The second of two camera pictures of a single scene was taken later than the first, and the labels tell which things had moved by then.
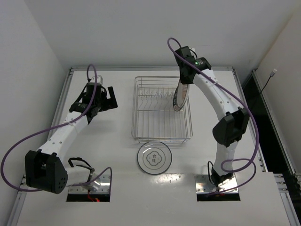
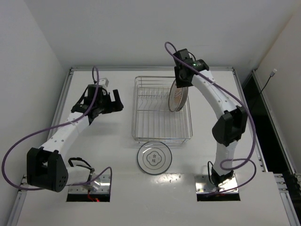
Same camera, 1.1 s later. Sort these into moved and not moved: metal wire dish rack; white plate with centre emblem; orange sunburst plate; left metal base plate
Moved: orange sunburst plate
Not moved: metal wire dish rack; left metal base plate; white plate with centre emblem
